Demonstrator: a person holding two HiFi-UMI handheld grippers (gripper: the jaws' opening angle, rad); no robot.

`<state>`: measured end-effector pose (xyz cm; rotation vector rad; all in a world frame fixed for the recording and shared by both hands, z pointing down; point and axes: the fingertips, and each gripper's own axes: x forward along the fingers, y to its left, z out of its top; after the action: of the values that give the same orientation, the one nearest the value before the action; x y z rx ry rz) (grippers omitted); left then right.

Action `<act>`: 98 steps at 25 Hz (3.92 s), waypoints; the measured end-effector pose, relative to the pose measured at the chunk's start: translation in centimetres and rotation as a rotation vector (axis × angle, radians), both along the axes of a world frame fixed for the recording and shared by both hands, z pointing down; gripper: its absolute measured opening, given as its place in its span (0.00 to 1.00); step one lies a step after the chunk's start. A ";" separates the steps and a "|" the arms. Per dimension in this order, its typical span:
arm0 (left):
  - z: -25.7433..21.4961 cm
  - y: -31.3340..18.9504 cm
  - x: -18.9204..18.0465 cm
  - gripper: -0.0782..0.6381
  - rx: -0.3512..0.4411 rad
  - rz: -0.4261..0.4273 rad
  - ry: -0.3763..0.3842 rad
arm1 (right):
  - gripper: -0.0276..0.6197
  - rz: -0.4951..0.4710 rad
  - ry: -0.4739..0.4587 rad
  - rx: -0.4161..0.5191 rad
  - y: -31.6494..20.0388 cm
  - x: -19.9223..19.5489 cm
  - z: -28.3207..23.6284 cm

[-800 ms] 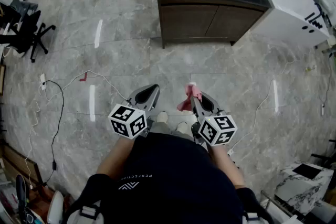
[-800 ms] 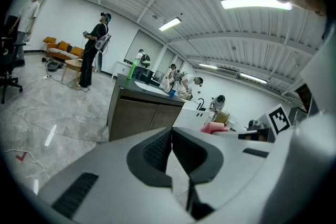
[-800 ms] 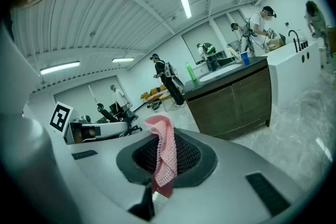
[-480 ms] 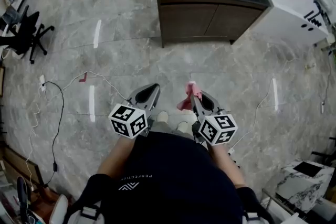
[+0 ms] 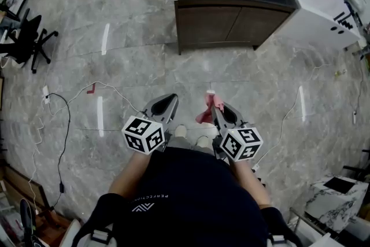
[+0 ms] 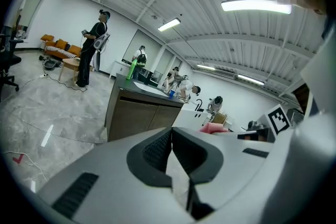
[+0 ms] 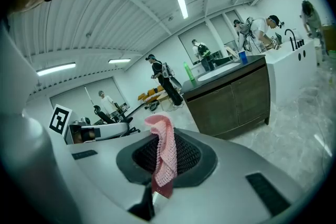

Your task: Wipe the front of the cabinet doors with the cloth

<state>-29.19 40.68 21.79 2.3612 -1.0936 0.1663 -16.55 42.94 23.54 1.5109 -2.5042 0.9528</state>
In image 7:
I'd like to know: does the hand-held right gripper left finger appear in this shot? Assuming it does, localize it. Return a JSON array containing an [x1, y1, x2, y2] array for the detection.
[[68, 130, 156, 224]]

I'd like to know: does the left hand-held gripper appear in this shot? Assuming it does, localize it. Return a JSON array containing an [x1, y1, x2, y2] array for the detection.
[[48, 103, 130, 145]]

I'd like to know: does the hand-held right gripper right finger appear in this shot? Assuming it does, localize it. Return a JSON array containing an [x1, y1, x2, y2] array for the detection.
[[154, 128, 307, 224]]

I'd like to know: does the pink knitted cloth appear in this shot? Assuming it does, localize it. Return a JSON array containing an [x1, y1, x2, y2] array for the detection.
[[144, 113, 178, 199]]

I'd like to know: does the brown cabinet door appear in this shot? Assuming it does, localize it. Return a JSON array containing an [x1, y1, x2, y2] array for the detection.
[[186, 84, 239, 135], [230, 65, 270, 126]]

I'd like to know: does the black vanity with white sink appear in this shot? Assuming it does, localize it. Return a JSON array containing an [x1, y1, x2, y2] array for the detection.
[[181, 54, 271, 141]]

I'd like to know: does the black office chair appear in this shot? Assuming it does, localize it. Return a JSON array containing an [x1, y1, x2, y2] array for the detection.
[[93, 104, 142, 137]]

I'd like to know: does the yellow box pile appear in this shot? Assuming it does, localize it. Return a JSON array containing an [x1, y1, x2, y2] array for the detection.
[[138, 88, 165, 102]]

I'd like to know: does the ceiling light tube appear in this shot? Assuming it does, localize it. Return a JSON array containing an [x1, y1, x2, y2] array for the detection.
[[108, 58, 132, 65], [176, 0, 190, 20], [36, 62, 77, 77]]

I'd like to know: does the green plastic bottle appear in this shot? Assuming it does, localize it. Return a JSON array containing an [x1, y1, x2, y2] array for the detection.
[[183, 61, 197, 82]]

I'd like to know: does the white sink basin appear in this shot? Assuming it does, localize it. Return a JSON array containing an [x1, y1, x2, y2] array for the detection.
[[197, 62, 241, 82]]

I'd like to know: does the white bathtub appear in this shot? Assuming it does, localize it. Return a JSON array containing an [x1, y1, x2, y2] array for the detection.
[[265, 38, 319, 108]]

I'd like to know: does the blue plastic cup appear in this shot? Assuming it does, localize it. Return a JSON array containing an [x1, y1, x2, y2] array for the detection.
[[238, 50, 249, 65]]

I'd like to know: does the black bathtub faucet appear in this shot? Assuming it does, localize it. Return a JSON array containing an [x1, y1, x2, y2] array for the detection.
[[285, 28, 306, 51]]

